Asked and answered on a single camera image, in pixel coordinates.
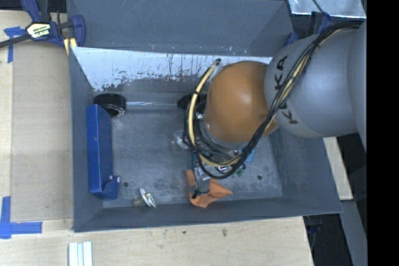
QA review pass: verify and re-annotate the orange cloth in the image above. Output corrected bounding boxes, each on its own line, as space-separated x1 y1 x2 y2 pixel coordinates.
185 168 234 209

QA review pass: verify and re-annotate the clear plastic pacifier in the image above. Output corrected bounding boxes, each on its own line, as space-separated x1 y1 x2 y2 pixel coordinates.
131 187 158 209

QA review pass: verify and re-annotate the grey metal bin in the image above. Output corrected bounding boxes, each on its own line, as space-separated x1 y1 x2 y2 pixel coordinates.
65 0 344 233

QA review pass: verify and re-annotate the blue flat block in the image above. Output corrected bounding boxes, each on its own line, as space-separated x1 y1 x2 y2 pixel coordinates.
85 103 122 201

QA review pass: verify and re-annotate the black round roll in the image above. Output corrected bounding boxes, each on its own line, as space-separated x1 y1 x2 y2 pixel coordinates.
93 92 128 119

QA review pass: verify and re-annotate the pale wood board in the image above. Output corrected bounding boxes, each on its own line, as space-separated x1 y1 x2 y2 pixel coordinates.
10 40 75 222

